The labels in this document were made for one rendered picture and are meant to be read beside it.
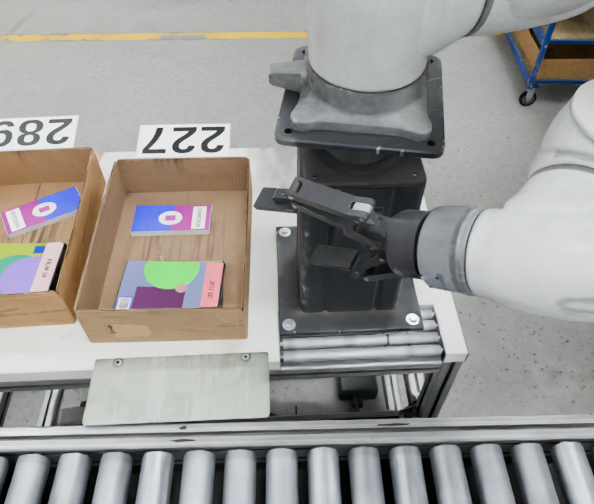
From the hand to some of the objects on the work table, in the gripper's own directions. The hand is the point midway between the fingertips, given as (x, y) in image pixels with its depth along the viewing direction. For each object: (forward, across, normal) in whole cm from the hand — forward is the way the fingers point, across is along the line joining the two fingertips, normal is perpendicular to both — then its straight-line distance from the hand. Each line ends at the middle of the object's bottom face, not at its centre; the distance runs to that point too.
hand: (294, 228), depth 73 cm
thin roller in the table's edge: (+6, +35, -5) cm, 36 cm away
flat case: (+35, +13, -10) cm, 39 cm away
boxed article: (+48, +14, +5) cm, 50 cm away
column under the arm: (+15, +32, +8) cm, 37 cm away
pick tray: (+66, -2, -13) cm, 68 cm away
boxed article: (+69, -1, -5) cm, 70 cm away
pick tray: (+41, +15, -2) cm, 44 cm away
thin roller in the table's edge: (+7, +35, -3) cm, 36 cm away
